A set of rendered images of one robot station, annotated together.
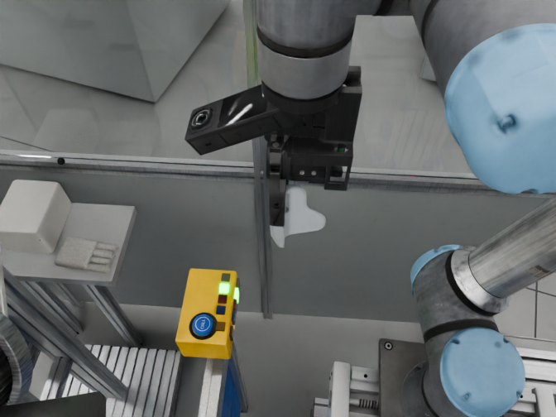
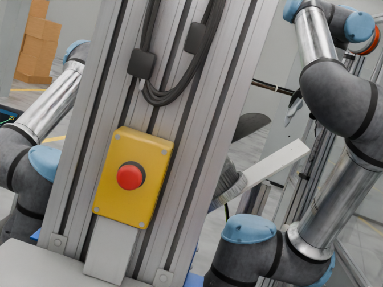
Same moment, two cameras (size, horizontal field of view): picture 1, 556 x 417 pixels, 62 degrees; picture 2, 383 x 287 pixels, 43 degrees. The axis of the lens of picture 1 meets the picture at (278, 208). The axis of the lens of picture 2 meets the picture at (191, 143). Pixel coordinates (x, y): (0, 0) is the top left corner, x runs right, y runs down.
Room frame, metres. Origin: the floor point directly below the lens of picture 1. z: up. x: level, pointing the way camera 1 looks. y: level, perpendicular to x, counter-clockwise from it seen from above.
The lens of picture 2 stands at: (-0.10, -1.37, 1.61)
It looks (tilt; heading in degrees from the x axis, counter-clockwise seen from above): 11 degrees down; 85
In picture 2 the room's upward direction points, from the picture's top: 18 degrees clockwise
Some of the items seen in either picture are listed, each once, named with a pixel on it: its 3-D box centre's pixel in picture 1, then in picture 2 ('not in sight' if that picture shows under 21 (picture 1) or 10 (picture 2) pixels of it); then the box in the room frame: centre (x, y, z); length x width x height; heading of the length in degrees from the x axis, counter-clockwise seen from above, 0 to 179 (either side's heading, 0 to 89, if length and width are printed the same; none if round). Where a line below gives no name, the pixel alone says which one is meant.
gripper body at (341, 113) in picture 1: (307, 126); not in sight; (0.32, -0.03, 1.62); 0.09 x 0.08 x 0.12; 86
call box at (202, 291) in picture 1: (210, 313); not in sight; (0.38, 0.14, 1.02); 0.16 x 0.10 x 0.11; 176
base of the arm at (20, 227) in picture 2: not in sight; (37, 222); (-0.29, -0.24, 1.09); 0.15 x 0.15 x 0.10
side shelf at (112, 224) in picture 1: (61, 241); not in sight; (0.66, 0.60, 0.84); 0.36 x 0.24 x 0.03; 86
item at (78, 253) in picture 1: (87, 254); not in sight; (0.60, 0.50, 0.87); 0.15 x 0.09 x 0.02; 80
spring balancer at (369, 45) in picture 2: not in sight; (362, 37); (0.72, 0.89, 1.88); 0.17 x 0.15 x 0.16; 86
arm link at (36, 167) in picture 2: not in sight; (46, 177); (-0.30, -0.23, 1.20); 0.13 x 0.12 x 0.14; 161
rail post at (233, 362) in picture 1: (235, 380); not in sight; (0.41, 0.14, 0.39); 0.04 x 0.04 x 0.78; 86
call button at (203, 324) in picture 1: (203, 325); not in sight; (0.33, 0.14, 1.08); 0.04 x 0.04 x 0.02
